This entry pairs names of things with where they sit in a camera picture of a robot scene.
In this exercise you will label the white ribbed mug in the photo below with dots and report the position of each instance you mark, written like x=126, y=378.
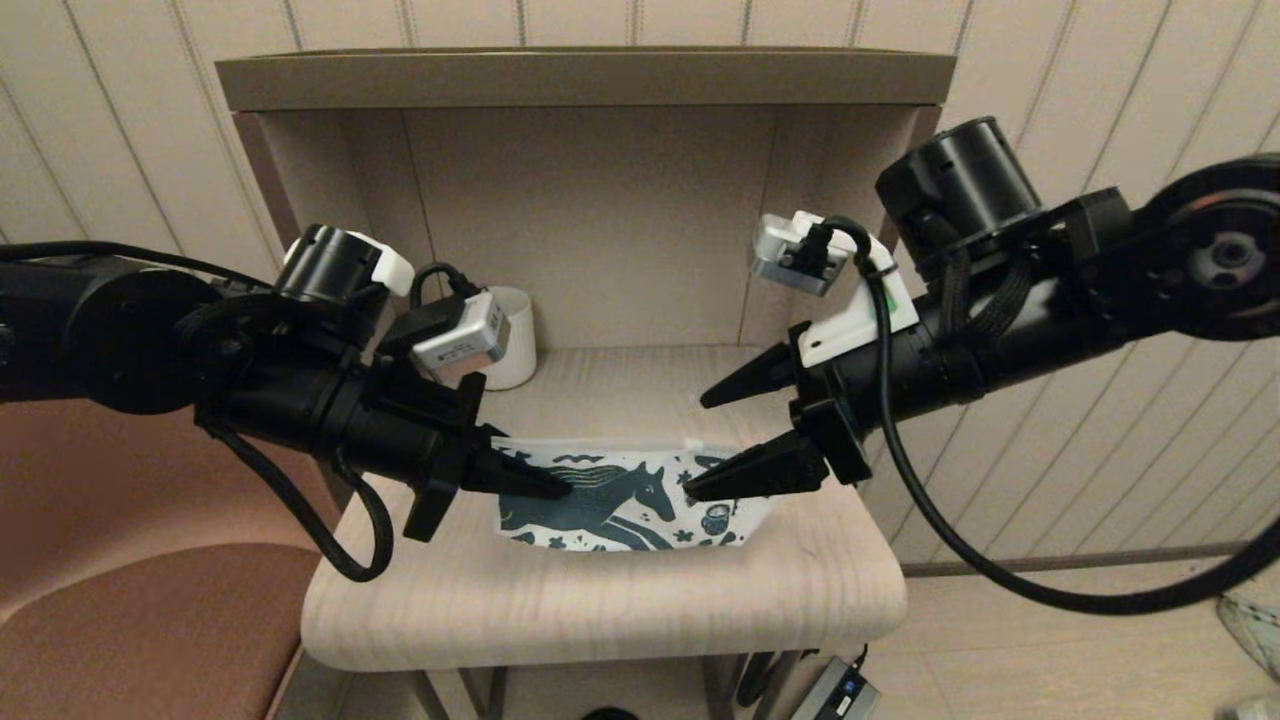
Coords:
x=522, y=350

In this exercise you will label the white horse-print zip pouch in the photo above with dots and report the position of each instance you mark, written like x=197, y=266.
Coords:
x=640, y=500

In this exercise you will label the grey power adapter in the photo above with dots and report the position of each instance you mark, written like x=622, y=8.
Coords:
x=835, y=695

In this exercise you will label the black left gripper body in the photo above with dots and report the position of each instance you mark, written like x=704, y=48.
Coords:
x=400, y=430

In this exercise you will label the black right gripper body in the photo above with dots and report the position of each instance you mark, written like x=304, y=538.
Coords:
x=900, y=380

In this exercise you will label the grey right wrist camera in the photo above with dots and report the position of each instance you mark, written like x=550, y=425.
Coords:
x=790, y=250

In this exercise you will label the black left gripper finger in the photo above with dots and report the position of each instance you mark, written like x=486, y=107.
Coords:
x=510, y=470

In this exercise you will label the light wood nightstand shelf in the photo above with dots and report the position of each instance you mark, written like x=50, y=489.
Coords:
x=600, y=80

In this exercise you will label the brown upholstered chair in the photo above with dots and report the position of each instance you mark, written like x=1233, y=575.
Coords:
x=150, y=640

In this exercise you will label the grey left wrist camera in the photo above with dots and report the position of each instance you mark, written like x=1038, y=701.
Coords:
x=465, y=340

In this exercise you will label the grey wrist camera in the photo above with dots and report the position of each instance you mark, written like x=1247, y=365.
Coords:
x=465, y=340
x=790, y=250

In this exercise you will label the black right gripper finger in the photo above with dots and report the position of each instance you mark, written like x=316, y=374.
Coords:
x=760, y=378
x=770, y=472

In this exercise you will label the black round floor object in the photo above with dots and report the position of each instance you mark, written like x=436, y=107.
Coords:
x=610, y=714

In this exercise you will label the white speckled floor bag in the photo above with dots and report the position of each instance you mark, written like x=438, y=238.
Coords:
x=1255, y=640

